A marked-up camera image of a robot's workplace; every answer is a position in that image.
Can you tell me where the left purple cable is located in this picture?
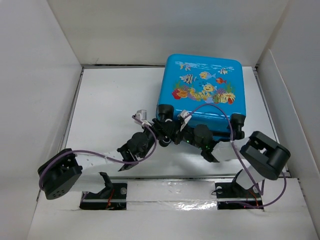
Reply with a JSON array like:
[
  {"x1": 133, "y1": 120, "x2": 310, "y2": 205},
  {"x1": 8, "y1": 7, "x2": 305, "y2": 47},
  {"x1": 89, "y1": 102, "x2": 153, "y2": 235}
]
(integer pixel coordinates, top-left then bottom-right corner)
[{"x1": 39, "y1": 115, "x2": 158, "y2": 208}]

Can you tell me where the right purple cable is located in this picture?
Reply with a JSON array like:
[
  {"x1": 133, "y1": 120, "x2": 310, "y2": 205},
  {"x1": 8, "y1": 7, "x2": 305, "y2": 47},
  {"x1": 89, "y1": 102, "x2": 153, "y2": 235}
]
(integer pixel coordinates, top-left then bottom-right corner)
[{"x1": 186, "y1": 103, "x2": 287, "y2": 209}]

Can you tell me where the purple cable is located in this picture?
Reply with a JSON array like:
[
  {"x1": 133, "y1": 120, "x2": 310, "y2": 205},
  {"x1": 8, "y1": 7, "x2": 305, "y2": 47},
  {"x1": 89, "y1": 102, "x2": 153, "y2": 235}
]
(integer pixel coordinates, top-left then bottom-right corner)
[
  {"x1": 186, "y1": 103, "x2": 287, "y2": 209},
  {"x1": 39, "y1": 115, "x2": 158, "y2": 208}
]

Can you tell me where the blue kids suitcase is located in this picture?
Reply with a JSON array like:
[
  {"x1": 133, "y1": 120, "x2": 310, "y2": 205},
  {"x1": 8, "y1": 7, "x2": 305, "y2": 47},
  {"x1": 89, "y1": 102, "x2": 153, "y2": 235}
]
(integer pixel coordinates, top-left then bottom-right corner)
[{"x1": 156, "y1": 53, "x2": 246, "y2": 140}]

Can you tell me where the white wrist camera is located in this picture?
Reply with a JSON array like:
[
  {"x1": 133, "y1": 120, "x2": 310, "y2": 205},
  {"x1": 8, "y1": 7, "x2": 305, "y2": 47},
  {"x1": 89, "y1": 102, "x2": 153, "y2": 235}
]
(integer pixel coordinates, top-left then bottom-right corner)
[
  {"x1": 132, "y1": 109, "x2": 149, "y2": 126},
  {"x1": 177, "y1": 109, "x2": 192, "y2": 132}
]

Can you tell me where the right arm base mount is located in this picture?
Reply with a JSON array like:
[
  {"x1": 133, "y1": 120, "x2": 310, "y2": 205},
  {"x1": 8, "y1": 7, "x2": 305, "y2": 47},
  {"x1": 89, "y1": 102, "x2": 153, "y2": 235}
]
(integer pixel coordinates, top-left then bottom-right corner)
[{"x1": 211, "y1": 182, "x2": 263, "y2": 210}]

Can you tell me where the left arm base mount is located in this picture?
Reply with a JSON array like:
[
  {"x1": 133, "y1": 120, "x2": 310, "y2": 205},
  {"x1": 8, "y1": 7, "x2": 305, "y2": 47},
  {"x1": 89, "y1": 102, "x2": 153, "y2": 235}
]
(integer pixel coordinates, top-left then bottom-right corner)
[{"x1": 79, "y1": 172, "x2": 128, "y2": 211}]

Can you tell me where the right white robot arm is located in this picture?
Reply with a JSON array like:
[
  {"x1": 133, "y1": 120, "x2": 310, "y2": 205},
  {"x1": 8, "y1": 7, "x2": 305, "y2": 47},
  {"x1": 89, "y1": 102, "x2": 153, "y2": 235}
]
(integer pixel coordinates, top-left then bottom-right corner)
[{"x1": 173, "y1": 124, "x2": 291, "y2": 197}]

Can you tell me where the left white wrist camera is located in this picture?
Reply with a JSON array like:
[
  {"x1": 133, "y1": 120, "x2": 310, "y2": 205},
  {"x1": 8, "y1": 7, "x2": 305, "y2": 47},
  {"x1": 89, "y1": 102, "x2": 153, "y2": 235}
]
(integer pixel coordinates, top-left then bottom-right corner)
[{"x1": 132, "y1": 109, "x2": 149, "y2": 126}]

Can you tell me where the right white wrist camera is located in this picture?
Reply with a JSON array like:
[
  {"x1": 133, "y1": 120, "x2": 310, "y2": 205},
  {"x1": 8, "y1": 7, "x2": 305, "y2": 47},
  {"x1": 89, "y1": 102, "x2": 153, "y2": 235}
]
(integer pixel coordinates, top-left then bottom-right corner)
[{"x1": 177, "y1": 109, "x2": 192, "y2": 132}]

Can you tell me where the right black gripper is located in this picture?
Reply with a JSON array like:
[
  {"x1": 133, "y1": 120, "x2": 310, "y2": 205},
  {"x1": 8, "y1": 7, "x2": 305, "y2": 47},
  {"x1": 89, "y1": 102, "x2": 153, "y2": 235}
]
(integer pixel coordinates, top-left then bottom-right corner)
[{"x1": 169, "y1": 121, "x2": 204, "y2": 151}]

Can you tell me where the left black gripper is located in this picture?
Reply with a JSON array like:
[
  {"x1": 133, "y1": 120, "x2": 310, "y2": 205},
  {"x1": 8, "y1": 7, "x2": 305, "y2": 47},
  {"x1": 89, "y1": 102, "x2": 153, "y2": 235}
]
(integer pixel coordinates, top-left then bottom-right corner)
[{"x1": 139, "y1": 119, "x2": 176, "y2": 160}]

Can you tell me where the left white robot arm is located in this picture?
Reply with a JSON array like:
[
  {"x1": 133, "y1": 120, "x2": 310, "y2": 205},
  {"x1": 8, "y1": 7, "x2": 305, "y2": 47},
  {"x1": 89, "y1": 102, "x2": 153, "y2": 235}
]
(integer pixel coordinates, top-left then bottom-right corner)
[{"x1": 37, "y1": 113, "x2": 175, "y2": 200}]

